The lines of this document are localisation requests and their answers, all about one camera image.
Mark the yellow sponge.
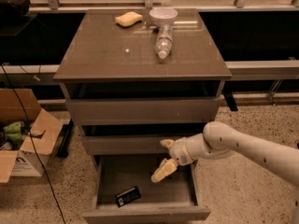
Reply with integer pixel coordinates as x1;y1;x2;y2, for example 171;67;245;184
115;11;143;27

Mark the grey middle drawer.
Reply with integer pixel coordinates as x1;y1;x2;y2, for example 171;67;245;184
82;135;181;155

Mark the green item in box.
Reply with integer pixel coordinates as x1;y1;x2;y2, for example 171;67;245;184
3;121;24;149

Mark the grey drawer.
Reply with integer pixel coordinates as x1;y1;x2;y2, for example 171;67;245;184
65;98;219;126
83;153;210;224
82;135;181;155

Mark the black floor stand bar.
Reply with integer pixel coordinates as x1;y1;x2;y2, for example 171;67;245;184
56;119;74;158

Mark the black object upper left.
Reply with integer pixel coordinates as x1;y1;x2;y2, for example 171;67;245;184
0;0;31;20

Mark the grey top drawer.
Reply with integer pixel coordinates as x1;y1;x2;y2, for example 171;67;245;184
65;98;219;126

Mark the open cardboard box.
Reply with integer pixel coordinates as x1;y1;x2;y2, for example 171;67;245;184
0;89;63;183

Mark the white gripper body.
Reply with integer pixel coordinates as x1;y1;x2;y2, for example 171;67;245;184
169;134;205;166

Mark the black cable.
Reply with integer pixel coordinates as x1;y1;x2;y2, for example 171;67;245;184
0;63;67;224

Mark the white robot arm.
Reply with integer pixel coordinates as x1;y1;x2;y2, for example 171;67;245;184
151;121;299;186

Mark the white bowl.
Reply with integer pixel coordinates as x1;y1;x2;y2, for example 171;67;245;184
149;7;178;27

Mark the clear plastic water bottle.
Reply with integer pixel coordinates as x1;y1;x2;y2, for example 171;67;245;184
155;24;173;59

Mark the grey bottom drawer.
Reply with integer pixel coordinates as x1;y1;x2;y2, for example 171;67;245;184
83;153;210;224

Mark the grey drawer cabinet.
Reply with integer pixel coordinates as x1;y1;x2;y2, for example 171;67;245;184
53;8;233;173

